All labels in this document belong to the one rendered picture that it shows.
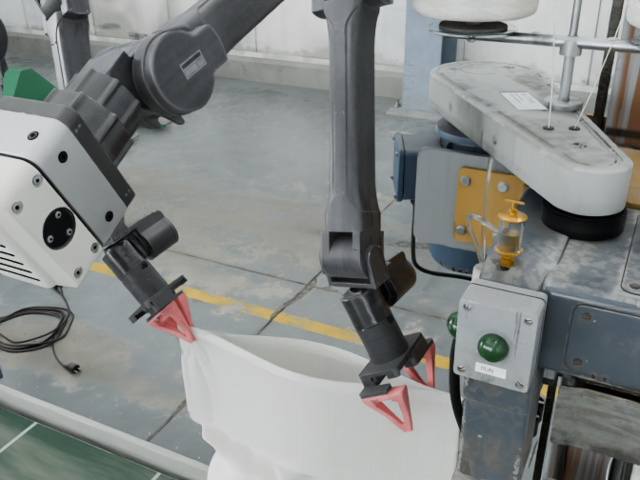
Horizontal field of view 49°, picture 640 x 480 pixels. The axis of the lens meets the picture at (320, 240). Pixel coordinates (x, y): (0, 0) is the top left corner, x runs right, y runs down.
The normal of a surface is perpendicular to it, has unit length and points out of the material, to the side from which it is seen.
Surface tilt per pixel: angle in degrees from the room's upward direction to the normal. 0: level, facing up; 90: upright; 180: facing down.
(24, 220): 90
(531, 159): 90
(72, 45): 65
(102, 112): 56
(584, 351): 90
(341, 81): 71
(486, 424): 90
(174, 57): 75
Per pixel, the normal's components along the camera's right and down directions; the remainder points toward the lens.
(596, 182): -0.18, 0.44
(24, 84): 0.86, -0.04
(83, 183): 0.89, 0.19
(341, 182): -0.62, 0.03
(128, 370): -0.01, -0.89
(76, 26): 0.69, 0.07
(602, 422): -0.45, 0.40
